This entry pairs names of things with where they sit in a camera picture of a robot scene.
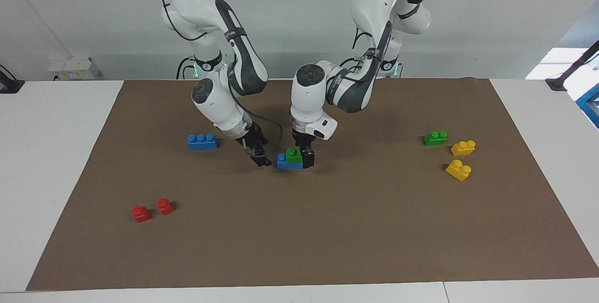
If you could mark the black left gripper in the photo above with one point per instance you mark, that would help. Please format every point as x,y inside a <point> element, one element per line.
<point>304,141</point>

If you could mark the blue three-stud toy block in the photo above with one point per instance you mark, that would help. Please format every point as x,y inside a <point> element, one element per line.
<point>288,164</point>
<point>202,142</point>

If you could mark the black slanted stand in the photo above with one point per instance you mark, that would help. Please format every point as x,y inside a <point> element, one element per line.
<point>557,83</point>

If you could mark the brown table mat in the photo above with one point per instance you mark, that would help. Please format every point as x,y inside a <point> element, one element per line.
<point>327,228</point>

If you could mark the white power strip box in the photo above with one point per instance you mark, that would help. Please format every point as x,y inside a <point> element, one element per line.
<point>75,66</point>

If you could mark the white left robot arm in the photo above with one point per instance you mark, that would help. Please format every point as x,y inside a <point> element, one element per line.
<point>306,92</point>

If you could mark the green two-stud toy block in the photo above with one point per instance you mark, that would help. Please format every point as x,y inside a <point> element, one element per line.
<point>435,139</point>
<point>294,155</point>

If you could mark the blue frame object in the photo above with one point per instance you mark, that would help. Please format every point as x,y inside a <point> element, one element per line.
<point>590,104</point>

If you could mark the red one-stud toy block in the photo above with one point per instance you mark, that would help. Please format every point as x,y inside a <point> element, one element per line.
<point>141,214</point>
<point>164,207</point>

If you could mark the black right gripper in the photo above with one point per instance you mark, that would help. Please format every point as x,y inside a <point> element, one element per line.
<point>252,139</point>

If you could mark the black stand foot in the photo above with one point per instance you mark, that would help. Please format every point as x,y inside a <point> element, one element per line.
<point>9,86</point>

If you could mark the yellow two-stud toy block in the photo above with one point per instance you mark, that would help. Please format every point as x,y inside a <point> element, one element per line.
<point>457,170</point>
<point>462,148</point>

